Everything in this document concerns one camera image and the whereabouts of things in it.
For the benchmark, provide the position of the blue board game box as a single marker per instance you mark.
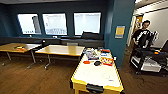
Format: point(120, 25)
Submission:
point(91, 54)

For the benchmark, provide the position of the grey office chair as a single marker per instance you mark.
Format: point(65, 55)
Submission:
point(72, 43)

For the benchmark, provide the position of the black lounge cushion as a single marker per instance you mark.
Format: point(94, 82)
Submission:
point(92, 35)

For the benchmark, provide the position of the orange ping pong paddle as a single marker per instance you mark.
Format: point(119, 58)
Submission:
point(86, 62)

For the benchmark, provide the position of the dark window bench seat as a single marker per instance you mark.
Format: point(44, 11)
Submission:
point(66, 41)

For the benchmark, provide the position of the black ping pong paddle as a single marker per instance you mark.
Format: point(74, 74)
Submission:
point(97, 63)

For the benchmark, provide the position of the light wood office table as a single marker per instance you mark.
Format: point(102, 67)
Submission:
point(18, 46)
point(60, 50)

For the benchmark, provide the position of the red board game box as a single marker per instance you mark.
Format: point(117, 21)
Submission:
point(107, 61)

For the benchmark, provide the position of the yellow air hockey table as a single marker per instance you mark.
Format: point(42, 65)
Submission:
point(96, 75)

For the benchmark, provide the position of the black office chair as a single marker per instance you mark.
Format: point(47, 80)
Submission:
point(44, 42)

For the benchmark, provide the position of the person in dark shirt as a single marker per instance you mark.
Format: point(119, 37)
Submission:
point(143, 35)

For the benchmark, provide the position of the black wheeled cart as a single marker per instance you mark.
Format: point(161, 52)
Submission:
point(146, 61)

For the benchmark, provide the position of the orange black table items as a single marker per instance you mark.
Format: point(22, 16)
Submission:
point(19, 47)

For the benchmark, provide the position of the white pillar wall outlet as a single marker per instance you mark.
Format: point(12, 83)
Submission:
point(115, 58)

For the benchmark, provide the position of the yellow wall sign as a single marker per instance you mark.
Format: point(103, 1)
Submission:
point(120, 31)

